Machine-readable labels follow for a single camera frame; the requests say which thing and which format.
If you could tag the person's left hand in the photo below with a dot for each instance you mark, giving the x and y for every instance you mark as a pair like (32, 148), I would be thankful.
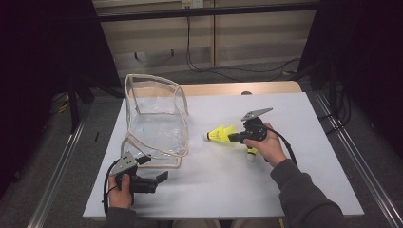
(120, 198)

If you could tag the small black stick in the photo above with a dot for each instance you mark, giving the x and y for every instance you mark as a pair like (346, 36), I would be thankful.
(96, 136)

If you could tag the metal floor rail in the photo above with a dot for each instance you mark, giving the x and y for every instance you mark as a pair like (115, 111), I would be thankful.
(357, 158)
(57, 177)

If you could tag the clear plastic bag beige trim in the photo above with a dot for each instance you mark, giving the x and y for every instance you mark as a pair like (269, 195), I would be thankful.
(158, 126)

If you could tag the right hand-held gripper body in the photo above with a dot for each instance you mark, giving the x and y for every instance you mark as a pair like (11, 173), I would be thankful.
(255, 131)

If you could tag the white table mat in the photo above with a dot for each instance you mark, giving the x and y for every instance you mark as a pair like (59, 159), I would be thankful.
(221, 190)

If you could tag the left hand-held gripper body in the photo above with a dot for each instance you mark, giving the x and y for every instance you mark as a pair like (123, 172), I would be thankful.
(126, 164)

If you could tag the black stand leg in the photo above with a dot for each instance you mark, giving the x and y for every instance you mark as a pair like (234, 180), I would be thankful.
(74, 110)

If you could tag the person's right hand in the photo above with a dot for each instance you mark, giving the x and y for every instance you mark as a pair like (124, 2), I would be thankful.
(271, 150)

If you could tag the black curtain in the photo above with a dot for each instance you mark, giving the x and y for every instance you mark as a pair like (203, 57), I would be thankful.
(31, 63)
(374, 47)

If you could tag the white wall socket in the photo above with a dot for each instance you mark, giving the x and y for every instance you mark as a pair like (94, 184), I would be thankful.
(192, 3)

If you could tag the black horizontal bar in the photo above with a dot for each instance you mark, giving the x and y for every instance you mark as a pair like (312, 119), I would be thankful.
(221, 11)

